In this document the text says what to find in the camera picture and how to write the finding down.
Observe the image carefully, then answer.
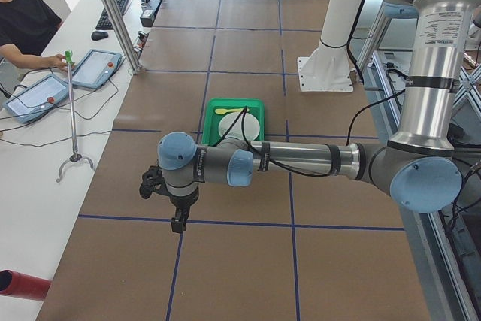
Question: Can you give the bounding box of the person in black shirt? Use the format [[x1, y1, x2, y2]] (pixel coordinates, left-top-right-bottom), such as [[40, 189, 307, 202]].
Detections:
[[1, 0, 62, 69]]

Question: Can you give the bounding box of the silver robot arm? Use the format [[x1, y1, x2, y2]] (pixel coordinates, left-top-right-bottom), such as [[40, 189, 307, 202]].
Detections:
[[140, 0, 480, 233]]

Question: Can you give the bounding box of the aluminium side frame rail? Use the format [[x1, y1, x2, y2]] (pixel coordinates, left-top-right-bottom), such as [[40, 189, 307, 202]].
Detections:
[[360, 16, 481, 321]]

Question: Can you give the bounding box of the blue teach pendant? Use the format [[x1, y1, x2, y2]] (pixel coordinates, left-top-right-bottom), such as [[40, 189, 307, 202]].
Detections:
[[3, 74, 69, 123], [72, 49, 123, 89]]

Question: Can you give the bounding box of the white round plate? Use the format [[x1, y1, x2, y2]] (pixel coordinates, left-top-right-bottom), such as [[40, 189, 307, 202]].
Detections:
[[218, 112, 260, 141]]

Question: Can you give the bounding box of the aluminium frame post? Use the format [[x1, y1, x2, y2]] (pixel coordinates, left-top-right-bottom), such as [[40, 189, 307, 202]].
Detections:
[[102, 0, 141, 74]]

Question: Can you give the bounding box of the green handled reacher grabber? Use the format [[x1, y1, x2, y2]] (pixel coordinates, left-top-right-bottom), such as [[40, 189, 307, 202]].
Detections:
[[56, 50, 95, 183]]

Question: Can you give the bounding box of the person's hand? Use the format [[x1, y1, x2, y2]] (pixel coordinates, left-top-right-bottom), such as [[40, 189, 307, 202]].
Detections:
[[47, 54, 68, 71]]

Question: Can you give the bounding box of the red cylinder bottle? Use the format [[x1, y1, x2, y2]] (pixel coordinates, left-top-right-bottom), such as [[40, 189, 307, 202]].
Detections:
[[1, 270, 51, 301]]

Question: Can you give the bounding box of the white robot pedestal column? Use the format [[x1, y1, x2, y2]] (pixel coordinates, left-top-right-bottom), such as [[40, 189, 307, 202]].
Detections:
[[298, 0, 362, 92]]

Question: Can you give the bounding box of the black computer keyboard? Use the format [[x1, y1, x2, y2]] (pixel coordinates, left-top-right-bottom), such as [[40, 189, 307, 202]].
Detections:
[[95, 0, 131, 31]]

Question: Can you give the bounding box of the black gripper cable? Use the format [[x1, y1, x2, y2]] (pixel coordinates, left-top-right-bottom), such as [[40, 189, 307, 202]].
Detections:
[[216, 97, 407, 177]]

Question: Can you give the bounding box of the yellow plastic spoon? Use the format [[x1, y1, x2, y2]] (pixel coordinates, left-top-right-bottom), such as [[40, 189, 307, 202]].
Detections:
[[214, 108, 250, 115]]

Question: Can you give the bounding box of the green plastic tray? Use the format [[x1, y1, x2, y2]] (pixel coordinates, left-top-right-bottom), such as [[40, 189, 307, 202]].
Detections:
[[202, 98, 265, 146]]

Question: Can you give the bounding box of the brown paper table cover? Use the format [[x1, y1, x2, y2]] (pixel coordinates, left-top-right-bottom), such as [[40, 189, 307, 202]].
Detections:
[[38, 0, 430, 320]]

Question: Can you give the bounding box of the far blue teach pendant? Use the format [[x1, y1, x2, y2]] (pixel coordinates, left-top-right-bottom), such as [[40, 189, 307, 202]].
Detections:
[[72, 49, 123, 89]]

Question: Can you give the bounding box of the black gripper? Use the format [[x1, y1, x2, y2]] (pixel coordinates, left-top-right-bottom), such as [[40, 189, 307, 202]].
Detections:
[[170, 196, 198, 233]]

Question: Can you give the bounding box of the black computer mouse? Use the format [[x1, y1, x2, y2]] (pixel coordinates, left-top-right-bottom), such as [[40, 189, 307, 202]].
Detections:
[[91, 30, 109, 41]]

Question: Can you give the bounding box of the near blue teach pendant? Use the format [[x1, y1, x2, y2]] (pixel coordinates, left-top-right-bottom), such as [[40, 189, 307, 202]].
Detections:
[[3, 74, 69, 123]]

